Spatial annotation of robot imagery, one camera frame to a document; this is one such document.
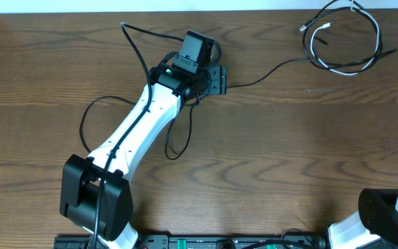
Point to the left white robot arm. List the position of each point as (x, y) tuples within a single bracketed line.
[(95, 191)]

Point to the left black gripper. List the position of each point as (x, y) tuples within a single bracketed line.
[(220, 81)]

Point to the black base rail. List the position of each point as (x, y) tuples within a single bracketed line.
[(158, 241)]

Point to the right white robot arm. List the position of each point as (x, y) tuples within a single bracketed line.
[(373, 225)]

